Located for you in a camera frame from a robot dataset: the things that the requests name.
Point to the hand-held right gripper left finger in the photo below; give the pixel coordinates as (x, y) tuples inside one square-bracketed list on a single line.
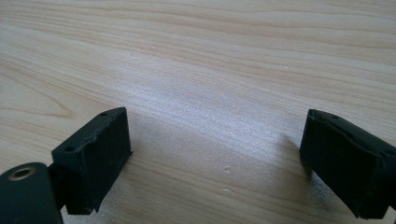
[(93, 161)]

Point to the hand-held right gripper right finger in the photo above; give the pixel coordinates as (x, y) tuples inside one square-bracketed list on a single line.
[(348, 161)]

